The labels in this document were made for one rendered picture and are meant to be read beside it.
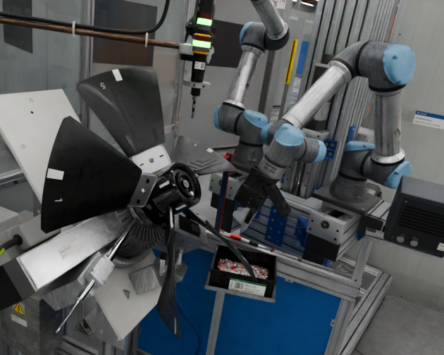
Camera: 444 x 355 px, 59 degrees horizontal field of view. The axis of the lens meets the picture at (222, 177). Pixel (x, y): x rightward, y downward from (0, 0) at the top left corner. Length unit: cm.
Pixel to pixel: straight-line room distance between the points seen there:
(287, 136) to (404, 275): 214
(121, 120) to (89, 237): 31
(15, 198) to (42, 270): 83
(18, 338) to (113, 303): 37
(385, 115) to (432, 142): 138
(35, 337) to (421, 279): 248
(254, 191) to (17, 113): 67
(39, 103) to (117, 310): 60
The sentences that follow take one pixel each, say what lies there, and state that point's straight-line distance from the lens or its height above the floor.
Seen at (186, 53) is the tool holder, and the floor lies 153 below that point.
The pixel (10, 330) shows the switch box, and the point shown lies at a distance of 139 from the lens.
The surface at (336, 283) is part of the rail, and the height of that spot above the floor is 83.
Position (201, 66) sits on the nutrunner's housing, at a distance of 103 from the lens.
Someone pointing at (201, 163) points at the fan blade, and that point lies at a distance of 119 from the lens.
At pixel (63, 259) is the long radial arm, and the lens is 89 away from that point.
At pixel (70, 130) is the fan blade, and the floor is 137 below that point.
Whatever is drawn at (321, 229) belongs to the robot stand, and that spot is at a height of 94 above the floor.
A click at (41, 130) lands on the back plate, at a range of 116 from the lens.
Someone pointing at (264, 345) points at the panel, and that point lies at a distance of 174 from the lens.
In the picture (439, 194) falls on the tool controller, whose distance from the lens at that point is 134.
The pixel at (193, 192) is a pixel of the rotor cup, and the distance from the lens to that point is 101.
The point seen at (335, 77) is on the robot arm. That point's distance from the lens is 138.
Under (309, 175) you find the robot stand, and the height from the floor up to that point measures 105.
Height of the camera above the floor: 159
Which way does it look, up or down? 20 degrees down
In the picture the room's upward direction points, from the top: 9 degrees clockwise
